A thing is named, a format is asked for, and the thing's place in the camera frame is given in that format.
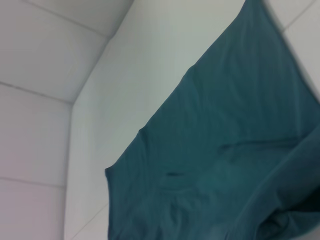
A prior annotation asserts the teal blue printed t-shirt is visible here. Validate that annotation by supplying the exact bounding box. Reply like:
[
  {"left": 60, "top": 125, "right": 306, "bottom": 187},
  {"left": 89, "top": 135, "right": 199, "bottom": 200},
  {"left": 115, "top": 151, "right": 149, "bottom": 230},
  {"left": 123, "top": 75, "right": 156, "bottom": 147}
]
[{"left": 104, "top": 0, "right": 320, "bottom": 240}]

